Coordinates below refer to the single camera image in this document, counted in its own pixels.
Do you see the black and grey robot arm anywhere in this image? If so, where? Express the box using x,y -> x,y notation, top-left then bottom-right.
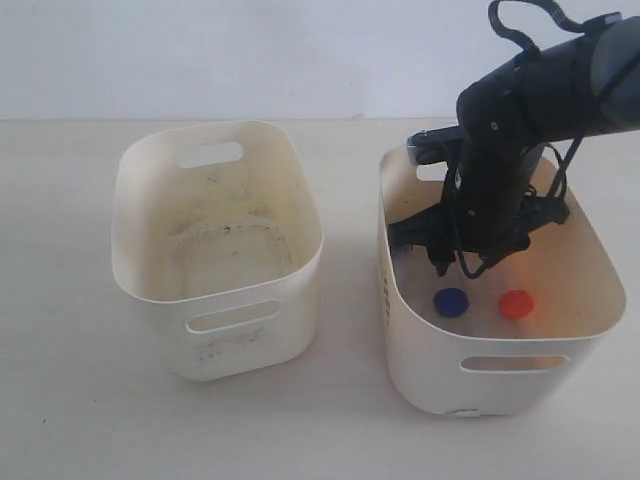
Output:
388,1 -> 639,274

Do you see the cream plastic bin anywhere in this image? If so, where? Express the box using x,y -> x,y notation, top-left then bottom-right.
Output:
378,146 -> 626,416
111,120 -> 324,381

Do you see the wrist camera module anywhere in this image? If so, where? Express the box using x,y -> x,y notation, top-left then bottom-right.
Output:
406,125 -> 463,166

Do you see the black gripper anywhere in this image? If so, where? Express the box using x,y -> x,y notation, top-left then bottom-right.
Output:
388,144 -> 570,277

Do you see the blue-capped tube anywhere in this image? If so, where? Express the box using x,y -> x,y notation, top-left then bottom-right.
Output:
433,287 -> 470,318

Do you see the orange-capped tube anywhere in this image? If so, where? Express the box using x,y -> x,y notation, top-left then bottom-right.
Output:
498,289 -> 535,321

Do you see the black cable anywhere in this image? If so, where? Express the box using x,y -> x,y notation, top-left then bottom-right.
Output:
487,0 -> 621,56

